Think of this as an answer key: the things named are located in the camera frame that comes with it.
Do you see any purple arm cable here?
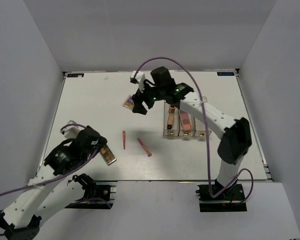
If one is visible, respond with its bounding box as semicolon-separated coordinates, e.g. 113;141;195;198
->
0;122;113;237
134;57;255;205

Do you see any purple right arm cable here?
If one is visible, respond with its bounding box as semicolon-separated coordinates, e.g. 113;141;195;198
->
134;57;255;205

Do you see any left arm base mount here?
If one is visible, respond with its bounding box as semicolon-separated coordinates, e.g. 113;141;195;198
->
65;173;117;210

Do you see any black-cased brown eyeshadow palette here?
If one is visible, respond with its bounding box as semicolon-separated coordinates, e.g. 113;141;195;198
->
100;145;117;166

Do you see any round pink makeup brush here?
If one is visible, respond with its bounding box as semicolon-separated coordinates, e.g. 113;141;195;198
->
137;137;152;157

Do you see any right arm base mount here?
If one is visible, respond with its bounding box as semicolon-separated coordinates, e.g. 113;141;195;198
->
195;183;247;213

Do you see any glitter eyeshadow palette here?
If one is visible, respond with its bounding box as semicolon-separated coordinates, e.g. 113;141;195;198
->
122;95;135;111

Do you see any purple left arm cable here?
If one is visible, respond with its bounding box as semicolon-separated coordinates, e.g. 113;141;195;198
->
0;122;113;237

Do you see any blue corner label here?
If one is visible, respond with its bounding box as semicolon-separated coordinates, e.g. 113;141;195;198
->
66;73;84;78
217;71;235;76

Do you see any blue left corner label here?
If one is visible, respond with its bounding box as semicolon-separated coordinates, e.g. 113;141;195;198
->
66;73;84;78

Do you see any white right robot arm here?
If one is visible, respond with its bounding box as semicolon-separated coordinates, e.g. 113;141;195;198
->
130;66;252;200

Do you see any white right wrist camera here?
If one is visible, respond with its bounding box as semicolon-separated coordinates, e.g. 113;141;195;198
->
130;70;146;93

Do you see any clear three-compartment organizer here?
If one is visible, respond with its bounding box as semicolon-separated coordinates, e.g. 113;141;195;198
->
163;102;212;140

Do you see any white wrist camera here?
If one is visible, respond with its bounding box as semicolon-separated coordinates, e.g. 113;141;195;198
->
130;70;146;93
60;120;85;139

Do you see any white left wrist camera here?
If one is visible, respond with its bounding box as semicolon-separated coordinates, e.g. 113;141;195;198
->
60;120;85;139

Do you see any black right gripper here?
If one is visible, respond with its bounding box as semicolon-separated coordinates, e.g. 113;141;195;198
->
131;80;165;116

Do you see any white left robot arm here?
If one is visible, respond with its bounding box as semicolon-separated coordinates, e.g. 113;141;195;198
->
0;123;108;240

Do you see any blue right corner label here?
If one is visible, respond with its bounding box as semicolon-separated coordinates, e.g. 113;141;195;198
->
217;71;235;76

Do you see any pink blush palette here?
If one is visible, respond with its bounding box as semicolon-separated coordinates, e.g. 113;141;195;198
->
179;111;192;132

